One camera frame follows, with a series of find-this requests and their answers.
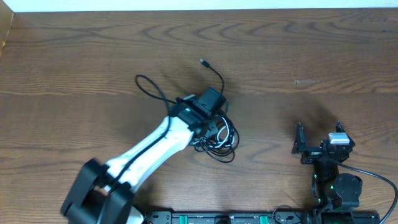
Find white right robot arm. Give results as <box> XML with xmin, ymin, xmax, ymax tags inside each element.
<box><xmin>292</xmin><ymin>122</ymin><xmax>363</xmax><ymax>223</ymax></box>

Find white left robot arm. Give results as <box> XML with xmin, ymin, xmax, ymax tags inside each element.
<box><xmin>60</xmin><ymin>90</ymin><xmax>225</xmax><ymax>223</ymax></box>

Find black left camera cable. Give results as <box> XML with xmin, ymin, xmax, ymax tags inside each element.
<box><xmin>108</xmin><ymin>74</ymin><xmax>187</xmax><ymax>194</ymax></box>

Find black camera cable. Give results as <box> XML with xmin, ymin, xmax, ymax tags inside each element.
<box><xmin>337</xmin><ymin>161</ymin><xmax>398</xmax><ymax>224</ymax></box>
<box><xmin>108</xmin><ymin>74</ymin><xmax>187</xmax><ymax>194</ymax></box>

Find black USB cable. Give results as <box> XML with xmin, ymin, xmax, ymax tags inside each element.
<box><xmin>192</xmin><ymin>58</ymin><xmax>240</xmax><ymax>164</ymax></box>

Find black right camera cable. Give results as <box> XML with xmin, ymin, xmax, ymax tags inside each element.
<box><xmin>337</xmin><ymin>161</ymin><xmax>398</xmax><ymax>224</ymax></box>

